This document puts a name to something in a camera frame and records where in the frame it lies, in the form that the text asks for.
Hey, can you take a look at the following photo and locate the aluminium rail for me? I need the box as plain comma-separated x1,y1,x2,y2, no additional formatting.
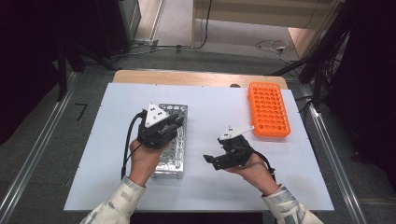
306,102,369,224
0,72,78,223

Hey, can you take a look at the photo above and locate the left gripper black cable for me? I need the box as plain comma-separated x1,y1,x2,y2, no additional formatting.
120,109,148,180

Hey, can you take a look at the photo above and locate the person's left hand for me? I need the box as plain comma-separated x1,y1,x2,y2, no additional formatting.
128,138,172,188

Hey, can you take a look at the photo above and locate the black hanging cable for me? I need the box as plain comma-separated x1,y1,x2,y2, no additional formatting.
194,0,214,50

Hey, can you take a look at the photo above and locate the black metal stand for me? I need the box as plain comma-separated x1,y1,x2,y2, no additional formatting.
55,40,120,102

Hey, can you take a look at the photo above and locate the black stand with cables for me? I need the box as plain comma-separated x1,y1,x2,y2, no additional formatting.
269,6,351,108

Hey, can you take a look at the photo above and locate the metal test tube rack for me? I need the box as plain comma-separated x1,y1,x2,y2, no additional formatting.
150,103,189,180

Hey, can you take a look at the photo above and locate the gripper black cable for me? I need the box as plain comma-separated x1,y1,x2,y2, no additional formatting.
120,109,148,180
247,148,277,182

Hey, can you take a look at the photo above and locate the orange test tube rack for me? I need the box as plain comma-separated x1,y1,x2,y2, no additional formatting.
247,81,291,138

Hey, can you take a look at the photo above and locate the grey power strip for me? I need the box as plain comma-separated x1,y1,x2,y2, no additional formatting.
132,37,160,48

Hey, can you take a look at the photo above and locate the person's right hand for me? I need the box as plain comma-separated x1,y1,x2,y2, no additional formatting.
223,152,280,197

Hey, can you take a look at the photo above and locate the dark cabinet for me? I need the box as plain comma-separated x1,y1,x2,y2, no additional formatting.
92,0,143,59

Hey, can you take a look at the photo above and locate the white floor cable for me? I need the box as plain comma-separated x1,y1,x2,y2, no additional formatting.
255,39,292,64

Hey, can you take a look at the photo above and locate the white board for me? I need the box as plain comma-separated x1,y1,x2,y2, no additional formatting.
64,82,334,213

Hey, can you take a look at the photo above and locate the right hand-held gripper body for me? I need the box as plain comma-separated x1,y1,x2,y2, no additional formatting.
217,124,256,171

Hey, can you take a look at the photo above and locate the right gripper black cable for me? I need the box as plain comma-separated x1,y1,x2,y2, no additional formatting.
247,148,277,182

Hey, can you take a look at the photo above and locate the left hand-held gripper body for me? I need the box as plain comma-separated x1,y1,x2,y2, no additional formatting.
136,102,177,150

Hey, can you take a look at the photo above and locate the light wooden furniture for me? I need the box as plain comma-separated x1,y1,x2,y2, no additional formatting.
191,0,345,60

